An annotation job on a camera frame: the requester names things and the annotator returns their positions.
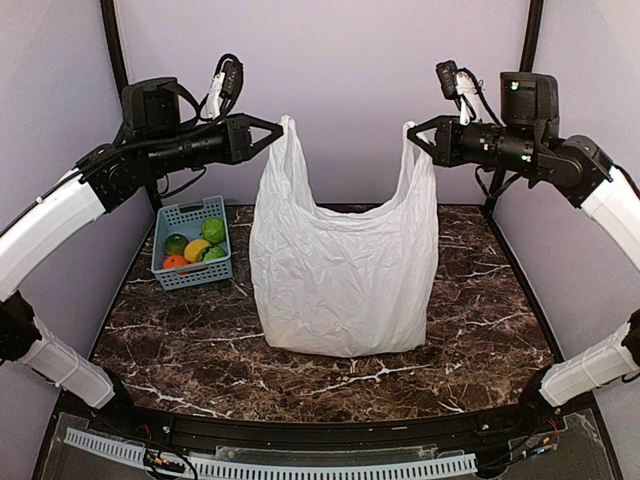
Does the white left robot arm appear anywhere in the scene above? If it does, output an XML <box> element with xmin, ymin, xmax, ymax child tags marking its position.
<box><xmin>1</xmin><ymin>77</ymin><xmax>283</xmax><ymax>436</ymax></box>

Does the black left corner post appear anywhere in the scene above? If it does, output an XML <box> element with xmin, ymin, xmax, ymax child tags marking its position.
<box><xmin>99</xmin><ymin>0</ymin><xmax>164</xmax><ymax>211</ymax></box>

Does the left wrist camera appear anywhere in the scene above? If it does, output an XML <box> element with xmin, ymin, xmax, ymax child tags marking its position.
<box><xmin>199</xmin><ymin>53</ymin><xmax>244</xmax><ymax>123</ymax></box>

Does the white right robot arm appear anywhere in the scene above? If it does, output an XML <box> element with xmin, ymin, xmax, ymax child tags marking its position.
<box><xmin>407</xmin><ymin>61</ymin><xmax>639</xmax><ymax>434</ymax></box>

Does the white plastic bag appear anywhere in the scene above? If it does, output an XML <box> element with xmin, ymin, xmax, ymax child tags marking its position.
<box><xmin>249</xmin><ymin>116</ymin><xmax>439</xmax><ymax>358</ymax></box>

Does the black front rail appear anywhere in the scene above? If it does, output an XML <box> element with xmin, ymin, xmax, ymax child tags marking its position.
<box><xmin>91</xmin><ymin>405</ymin><xmax>550</xmax><ymax>451</ymax></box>

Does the green round fruit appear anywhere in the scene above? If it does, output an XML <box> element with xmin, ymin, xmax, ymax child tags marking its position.
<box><xmin>201</xmin><ymin>218</ymin><xmax>226</xmax><ymax>244</ymax></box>

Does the black corner post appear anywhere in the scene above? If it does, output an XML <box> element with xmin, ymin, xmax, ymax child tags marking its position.
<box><xmin>99</xmin><ymin>0</ymin><xmax>164</xmax><ymax>211</ymax></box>
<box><xmin>481</xmin><ymin>0</ymin><xmax>562</xmax><ymax>351</ymax></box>

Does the light blue plastic basket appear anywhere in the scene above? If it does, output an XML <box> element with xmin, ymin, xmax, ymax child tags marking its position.
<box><xmin>151</xmin><ymin>196</ymin><xmax>233</xmax><ymax>291</ymax></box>

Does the green fruit with dark patch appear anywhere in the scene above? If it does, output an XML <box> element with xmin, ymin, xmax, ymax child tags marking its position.
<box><xmin>198</xmin><ymin>245</ymin><xmax>227</xmax><ymax>262</ymax></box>

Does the grey slotted cable duct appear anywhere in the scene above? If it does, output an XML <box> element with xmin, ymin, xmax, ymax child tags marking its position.
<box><xmin>64</xmin><ymin>427</ymin><xmax>478</xmax><ymax>479</ymax></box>

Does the black right corner post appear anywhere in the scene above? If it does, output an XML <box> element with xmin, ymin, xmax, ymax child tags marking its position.
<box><xmin>481</xmin><ymin>0</ymin><xmax>562</xmax><ymax>351</ymax></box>

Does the orange fruit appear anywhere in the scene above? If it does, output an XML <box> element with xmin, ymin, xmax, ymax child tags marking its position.
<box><xmin>162</xmin><ymin>255</ymin><xmax>191</xmax><ymax>276</ymax></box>

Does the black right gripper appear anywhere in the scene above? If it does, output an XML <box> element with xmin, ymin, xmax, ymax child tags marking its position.
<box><xmin>409</xmin><ymin>112</ymin><xmax>542</xmax><ymax>174</ymax></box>

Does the yellow lemon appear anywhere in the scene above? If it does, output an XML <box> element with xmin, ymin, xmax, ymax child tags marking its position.
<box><xmin>183</xmin><ymin>238</ymin><xmax>211</xmax><ymax>263</ymax></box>

